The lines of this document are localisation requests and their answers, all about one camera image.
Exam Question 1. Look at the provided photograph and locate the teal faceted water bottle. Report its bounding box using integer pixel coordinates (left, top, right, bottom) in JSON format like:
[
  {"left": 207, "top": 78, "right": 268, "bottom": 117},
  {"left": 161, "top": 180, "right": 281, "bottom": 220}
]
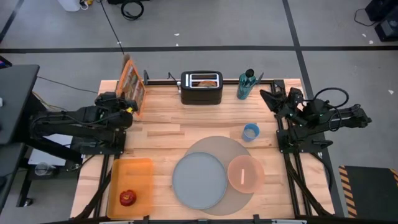
[{"left": 236, "top": 68, "right": 258, "bottom": 100}]

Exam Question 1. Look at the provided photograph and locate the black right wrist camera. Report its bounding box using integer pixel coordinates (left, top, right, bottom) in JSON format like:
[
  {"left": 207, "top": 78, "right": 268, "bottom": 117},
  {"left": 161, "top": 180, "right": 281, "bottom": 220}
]
[{"left": 287, "top": 87, "right": 304, "bottom": 101}]

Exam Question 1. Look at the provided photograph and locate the pink bowl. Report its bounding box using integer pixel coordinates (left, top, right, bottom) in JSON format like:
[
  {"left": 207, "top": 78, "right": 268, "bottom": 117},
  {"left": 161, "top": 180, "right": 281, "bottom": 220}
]
[{"left": 227, "top": 155, "right": 266, "bottom": 194}]

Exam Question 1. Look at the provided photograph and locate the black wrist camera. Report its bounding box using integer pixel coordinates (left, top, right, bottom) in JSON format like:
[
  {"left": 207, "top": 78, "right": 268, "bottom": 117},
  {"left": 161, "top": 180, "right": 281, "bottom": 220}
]
[
  {"left": 95, "top": 91, "right": 118, "bottom": 105},
  {"left": 287, "top": 87, "right": 304, "bottom": 101}
]

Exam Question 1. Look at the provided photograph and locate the clear plastic cup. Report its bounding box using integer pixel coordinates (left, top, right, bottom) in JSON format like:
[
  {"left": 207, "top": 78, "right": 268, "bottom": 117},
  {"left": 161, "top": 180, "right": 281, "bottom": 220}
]
[{"left": 34, "top": 161, "right": 57, "bottom": 177}]

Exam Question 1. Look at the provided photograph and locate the gray plate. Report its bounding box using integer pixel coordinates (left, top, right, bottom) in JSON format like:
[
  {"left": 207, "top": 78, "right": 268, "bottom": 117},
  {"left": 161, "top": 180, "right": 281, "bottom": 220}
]
[{"left": 172, "top": 151, "right": 228, "bottom": 210}]

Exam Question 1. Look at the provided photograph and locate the black equipment case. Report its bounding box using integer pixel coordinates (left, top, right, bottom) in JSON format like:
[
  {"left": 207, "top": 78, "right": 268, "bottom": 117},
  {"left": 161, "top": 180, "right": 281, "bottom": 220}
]
[
  {"left": 374, "top": 17, "right": 398, "bottom": 43},
  {"left": 365, "top": 0, "right": 398, "bottom": 22}
]

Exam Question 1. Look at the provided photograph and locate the white paper sheet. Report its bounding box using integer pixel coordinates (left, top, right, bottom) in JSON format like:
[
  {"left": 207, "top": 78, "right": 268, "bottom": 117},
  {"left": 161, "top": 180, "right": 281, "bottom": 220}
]
[{"left": 27, "top": 133, "right": 74, "bottom": 166}]

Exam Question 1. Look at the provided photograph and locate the black side desk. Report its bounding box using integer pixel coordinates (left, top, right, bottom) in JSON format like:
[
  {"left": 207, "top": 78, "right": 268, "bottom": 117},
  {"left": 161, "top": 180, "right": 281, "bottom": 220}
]
[{"left": 0, "top": 64, "right": 40, "bottom": 212}]

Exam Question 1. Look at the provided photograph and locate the black two-slot toaster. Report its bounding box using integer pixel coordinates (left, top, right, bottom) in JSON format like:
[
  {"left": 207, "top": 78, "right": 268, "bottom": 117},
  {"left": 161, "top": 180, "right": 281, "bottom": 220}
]
[{"left": 180, "top": 70, "right": 224, "bottom": 106}]

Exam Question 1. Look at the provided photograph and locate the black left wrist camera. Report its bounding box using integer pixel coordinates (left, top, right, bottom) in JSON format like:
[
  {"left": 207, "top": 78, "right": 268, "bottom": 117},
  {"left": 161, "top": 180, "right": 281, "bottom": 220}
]
[{"left": 95, "top": 91, "right": 118, "bottom": 105}]

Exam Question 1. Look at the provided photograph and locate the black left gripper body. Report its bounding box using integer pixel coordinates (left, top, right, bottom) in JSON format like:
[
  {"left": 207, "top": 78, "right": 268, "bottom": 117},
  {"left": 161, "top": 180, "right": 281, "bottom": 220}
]
[{"left": 102, "top": 100, "right": 127, "bottom": 113}]

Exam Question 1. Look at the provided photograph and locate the orange plastic tray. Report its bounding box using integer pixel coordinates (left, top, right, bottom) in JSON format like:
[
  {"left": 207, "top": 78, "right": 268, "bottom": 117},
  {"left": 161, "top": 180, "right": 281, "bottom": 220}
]
[{"left": 106, "top": 157, "right": 155, "bottom": 220}]

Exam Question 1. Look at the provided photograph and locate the coiled black cable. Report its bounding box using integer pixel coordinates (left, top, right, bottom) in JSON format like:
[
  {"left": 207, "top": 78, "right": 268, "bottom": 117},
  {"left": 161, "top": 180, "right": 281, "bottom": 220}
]
[{"left": 120, "top": 0, "right": 145, "bottom": 21}]

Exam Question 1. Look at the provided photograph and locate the thin black desk cable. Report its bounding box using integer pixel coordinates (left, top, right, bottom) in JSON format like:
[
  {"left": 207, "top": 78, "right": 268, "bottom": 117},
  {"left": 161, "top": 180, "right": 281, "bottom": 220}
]
[{"left": 37, "top": 76, "right": 99, "bottom": 94}]

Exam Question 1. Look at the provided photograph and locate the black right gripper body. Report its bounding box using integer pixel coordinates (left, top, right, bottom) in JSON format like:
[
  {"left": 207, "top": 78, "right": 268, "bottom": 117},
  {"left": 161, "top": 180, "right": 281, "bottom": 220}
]
[{"left": 278, "top": 96, "right": 305, "bottom": 126}]

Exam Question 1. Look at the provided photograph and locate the blue cup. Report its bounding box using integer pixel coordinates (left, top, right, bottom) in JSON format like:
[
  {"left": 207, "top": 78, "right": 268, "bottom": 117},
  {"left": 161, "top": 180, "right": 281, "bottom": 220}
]
[{"left": 242, "top": 123, "right": 261, "bottom": 142}]

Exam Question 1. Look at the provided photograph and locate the black hazard-striped floor mat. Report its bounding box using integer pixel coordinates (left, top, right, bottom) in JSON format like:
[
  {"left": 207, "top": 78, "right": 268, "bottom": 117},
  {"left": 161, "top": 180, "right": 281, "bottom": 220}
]
[{"left": 338, "top": 165, "right": 398, "bottom": 218}]

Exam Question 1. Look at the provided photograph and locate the long black floor cable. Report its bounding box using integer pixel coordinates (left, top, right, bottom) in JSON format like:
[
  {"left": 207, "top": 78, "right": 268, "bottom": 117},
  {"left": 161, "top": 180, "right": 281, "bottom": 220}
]
[{"left": 99, "top": 0, "right": 126, "bottom": 56}]

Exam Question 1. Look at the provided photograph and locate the round gray placemat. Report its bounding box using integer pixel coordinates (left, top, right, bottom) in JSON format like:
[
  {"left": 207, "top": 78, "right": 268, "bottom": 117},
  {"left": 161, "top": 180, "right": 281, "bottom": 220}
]
[{"left": 185, "top": 136, "right": 254, "bottom": 217}]

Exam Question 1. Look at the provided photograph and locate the black device colourful screen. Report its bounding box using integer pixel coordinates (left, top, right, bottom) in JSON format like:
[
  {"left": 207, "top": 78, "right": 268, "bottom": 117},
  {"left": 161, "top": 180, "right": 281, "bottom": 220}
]
[{"left": 0, "top": 55, "right": 13, "bottom": 69}]

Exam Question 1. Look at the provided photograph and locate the orange cereal box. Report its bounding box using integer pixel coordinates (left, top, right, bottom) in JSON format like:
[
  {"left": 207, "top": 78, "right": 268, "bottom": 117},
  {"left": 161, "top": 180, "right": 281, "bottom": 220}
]
[{"left": 115, "top": 53, "right": 146, "bottom": 116}]

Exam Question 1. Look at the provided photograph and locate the black aluminium table frame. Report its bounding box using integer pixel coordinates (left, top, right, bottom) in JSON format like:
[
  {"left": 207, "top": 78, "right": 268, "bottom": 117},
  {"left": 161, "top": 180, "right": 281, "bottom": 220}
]
[{"left": 74, "top": 79, "right": 335, "bottom": 224}]

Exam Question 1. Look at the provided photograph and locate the white container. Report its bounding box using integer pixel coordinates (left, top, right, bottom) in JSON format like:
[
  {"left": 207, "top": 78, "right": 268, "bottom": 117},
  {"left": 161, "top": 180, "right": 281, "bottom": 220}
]
[{"left": 57, "top": 0, "right": 81, "bottom": 12}]

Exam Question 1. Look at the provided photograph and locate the red apple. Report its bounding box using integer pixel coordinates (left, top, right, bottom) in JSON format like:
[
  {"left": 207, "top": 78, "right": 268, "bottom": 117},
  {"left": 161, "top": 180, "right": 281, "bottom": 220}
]
[{"left": 119, "top": 189, "right": 137, "bottom": 207}]

